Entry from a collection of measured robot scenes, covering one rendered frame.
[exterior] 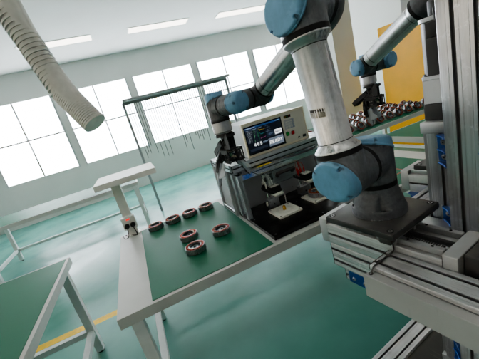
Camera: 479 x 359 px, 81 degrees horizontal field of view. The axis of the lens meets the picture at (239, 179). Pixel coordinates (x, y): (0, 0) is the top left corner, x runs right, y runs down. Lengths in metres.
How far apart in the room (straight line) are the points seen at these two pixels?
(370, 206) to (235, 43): 8.06
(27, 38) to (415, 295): 2.38
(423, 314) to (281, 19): 0.72
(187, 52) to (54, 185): 4.68
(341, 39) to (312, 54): 4.96
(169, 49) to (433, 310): 7.88
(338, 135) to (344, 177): 0.10
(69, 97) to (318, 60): 1.80
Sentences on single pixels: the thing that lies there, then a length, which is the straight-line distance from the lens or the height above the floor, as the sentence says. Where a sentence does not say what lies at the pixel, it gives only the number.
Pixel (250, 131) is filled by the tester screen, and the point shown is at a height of 1.27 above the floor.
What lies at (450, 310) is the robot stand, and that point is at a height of 0.94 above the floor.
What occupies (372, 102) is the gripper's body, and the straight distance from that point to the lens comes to 1.68.
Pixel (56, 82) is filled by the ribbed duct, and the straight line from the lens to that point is 2.28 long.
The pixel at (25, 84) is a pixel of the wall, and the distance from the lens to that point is 8.13.
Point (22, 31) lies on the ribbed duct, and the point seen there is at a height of 2.21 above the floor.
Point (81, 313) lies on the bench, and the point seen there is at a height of 0.36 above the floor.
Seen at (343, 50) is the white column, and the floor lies 1.79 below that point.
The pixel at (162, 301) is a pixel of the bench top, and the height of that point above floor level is 0.74.
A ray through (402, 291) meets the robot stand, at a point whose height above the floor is 0.95.
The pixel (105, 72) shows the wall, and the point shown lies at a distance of 7.95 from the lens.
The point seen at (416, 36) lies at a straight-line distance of 5.17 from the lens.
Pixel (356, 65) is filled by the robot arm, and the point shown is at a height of 1.46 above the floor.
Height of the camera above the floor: 1.45
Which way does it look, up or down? 15 degrees down
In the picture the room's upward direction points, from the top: 16 degrees counter-clockwise
